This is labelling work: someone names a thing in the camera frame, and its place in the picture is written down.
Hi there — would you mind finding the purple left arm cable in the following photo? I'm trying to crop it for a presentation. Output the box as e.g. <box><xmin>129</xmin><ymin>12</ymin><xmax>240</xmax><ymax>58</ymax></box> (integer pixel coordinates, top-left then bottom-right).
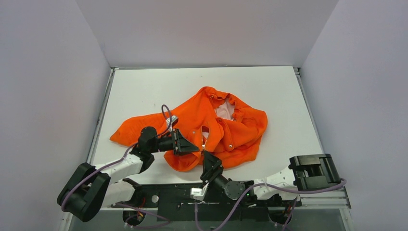
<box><xmin>60</xmin><ymin>104</ymin><xmax>174</xmax><ymax>230</ymax></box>

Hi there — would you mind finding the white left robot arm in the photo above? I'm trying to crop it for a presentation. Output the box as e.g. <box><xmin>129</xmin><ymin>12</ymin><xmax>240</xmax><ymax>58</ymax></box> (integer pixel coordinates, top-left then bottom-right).
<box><xmin>57</xmin><ymin>127</ymin><xmax>200</xmax><ymax>222</ymax></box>

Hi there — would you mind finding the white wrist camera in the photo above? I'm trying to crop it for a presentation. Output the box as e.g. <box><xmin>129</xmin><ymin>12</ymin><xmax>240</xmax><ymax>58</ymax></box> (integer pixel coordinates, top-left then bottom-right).
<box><xmin>190</xmin><ymin>183</ymin><xmax>209</xmax><ymax>201</ymax></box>
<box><xmin>166</xmin><ymin>115</ymin><xmax>179</xmax><ymax>131</ymax></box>

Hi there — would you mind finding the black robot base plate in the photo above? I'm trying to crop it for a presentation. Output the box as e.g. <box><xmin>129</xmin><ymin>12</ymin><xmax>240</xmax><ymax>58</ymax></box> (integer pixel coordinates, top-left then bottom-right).
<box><xmin>123</xmin><ymin>183</ymin><xmax>301</xmax><ymax>226</ymax></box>

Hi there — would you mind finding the aluminium table frame rail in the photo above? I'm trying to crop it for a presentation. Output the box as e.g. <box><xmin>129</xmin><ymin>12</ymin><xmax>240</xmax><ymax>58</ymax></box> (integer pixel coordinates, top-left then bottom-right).
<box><xmin>59</xmin><ymin>67</ymin><xmax>355</xmax><ymax>231</ymax></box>

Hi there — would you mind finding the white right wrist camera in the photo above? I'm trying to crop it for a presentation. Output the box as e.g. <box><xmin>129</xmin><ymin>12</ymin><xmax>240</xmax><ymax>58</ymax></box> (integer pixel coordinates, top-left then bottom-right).
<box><xmin>190</xmin><ymin>183</ymin><xmax>209</xmax><ymax>201</ymax></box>

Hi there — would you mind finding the orange zip-up jacket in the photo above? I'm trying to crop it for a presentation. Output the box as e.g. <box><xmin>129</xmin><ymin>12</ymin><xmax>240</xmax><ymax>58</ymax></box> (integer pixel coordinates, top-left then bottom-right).
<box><xmin>110</xmin><ymin>87</ymin><xmax>268</xmax><ymax>172</ymax></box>

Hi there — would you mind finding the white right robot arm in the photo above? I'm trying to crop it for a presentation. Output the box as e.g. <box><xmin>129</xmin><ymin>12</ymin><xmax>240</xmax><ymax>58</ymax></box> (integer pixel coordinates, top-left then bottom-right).
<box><xmin>190</xmin><ymin>151</ymin><xmax>345</xmax><ymax>205</ymax></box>

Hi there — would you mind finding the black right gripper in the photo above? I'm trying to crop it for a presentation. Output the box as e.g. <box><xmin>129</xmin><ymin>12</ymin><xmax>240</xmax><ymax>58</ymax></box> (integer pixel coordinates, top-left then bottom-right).
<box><xmin>200</xmin><ymin>149</ymin><xmax>229</xmax><ymax>196</ymax></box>

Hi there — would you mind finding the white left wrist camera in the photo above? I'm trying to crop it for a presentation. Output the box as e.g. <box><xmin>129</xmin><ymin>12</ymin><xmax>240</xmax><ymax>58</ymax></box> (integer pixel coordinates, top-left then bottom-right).
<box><xmin>166</xmin><ymin>115</ymin><xmax>179</xmax><ymax>131</ymax></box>

